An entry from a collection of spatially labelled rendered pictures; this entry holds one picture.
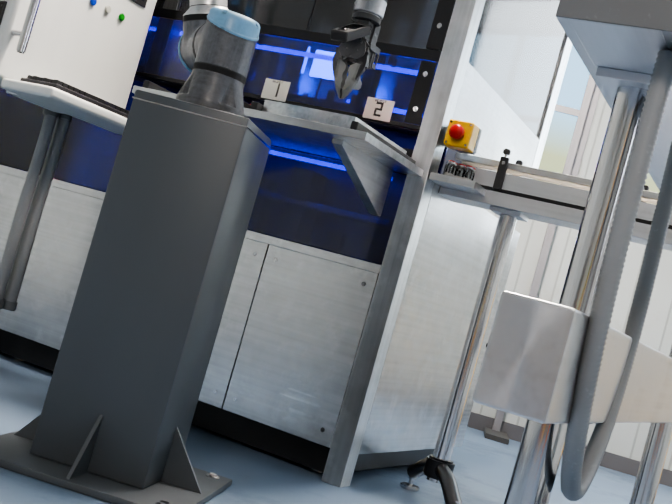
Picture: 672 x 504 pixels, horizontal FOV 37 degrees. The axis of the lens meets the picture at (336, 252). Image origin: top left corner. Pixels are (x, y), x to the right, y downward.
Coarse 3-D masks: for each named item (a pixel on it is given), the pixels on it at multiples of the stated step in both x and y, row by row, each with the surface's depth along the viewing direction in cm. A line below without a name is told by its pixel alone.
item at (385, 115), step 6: (366, 102) 282; (372, 102) 282; (384, 102) 280; (390, 102) 279; (366, 108) 282; (372, 108) 281; (384, 108) 280; (390, 108) 279; (366, 114) 282; (372, 114) 281; (384, 114) 280; (390, 114) 279; (384, 120) 279
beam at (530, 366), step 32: (512, 320) 103; (544, 320) 102; (576, 320) 102; (512, 352) 103; (544, 352) 101; (576, 352) 105; (608, 352) 122; (640, 352) 144; (480, 384) 104; (512, 384) 102; (544, 384) 101; (608, 384) 127; (640, 384) 151; (544, 416) 100; (640, 416) 160
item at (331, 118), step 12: (264, 108) 252; (276, 108) 251; (288, 108) 249; (300, 108) 248; (312, 108) 246; (312, 120) 246; (324, 120) 244; (336, 120) 243; (348, 120) 242; (360, 120) 243; (396, 144) 265
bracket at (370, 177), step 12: (336, 144) 246; (348, 144) 248; (348, 156) 250; (360, 156) 256; (348, 168) 256; (360, 168) 257; (372, 168) 264; (384, 168) 270; (360, 180) 259; (372, 180) 265; (384, 180) 272; (360, 192) 265; (372, 192) 267; (384, 192) 274; (372, 204) 269
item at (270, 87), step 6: (264, 84) 297; (270, 84) 296; (276, 84) 296; (282, 84) 295; (288, 84) 294; (264, 90) 297; (270, 90) 296; (276, 90) 295; (282, 90) 294; (264, 96) 297; (270, 96) 296; (282, 96) 294
